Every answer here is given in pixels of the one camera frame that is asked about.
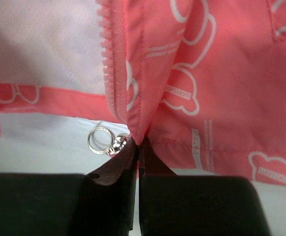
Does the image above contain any pink jacket with white lining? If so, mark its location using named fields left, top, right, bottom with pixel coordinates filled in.
left=0, top=0, right=286, bottom=186

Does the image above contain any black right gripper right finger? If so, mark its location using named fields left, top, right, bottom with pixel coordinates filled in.
left=138, top=138, right=271, bottom=236

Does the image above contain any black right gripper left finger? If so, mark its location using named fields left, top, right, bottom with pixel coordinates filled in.
left=0, top=138, right=137, bottom=236

